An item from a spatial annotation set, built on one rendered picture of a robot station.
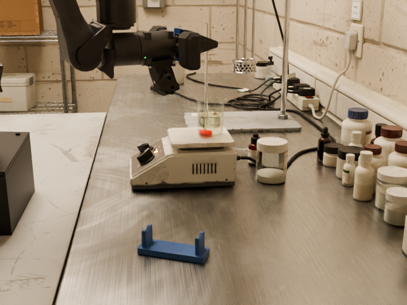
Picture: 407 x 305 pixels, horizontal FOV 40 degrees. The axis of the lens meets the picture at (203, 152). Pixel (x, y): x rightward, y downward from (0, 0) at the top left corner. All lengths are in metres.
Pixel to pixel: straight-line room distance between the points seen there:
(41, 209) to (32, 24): 2.27
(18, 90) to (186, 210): 2.43
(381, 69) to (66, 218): 0.83
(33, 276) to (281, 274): 0.33
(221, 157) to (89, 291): 0.41
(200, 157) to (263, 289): 0.37
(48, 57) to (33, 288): 2.88
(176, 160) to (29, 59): 2.63
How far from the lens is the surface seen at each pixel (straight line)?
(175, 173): 1.04
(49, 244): 0.87
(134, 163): 1.10
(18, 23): 3.22
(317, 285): 0.75
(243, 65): 1.49
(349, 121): 1.22
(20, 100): 3.32
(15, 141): 1.01
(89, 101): 3.59
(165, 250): 0.80
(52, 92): 3.61
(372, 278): 0.79
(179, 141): 1.04
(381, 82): 1.42
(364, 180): 1.02
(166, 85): 0.97
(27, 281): 0.78
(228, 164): 1.05
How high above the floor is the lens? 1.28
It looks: 17 degrees down
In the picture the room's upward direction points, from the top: straight up
